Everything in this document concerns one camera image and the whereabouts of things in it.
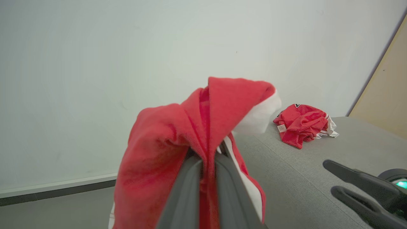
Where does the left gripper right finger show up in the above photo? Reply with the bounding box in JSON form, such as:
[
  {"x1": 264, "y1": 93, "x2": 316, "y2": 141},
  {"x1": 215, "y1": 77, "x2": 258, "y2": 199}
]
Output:
[{"x1": 215, "y1": 153, "x2": 267, "y2": 229}]

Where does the red white sports shirt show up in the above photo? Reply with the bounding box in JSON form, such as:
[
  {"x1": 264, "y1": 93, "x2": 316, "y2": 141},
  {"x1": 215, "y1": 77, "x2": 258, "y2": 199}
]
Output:
[
  {"x1": 273, "y1": 103, "x2": 340, "y2": 149},
  {"x1": 108, "y1": 76, "x2": 282, "y2": 229}
]

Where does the beige wooden panel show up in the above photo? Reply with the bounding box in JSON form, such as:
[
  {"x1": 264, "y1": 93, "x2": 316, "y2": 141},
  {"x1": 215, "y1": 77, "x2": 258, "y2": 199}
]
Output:
[{"x1": 349, "y1": 14, "x2": 407, "y2": 140}]

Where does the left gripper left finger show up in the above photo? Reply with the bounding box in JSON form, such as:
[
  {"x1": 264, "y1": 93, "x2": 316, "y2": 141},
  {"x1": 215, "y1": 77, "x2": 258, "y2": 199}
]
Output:
[{"x1": 156, "y1": 153, "x2": 203, "y2": 229}]

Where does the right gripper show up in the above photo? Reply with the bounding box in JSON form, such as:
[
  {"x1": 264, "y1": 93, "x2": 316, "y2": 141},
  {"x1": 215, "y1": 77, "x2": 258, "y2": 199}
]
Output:
[{"x1": 323, "y1": 160, "x2": 407, "y2": 229}]

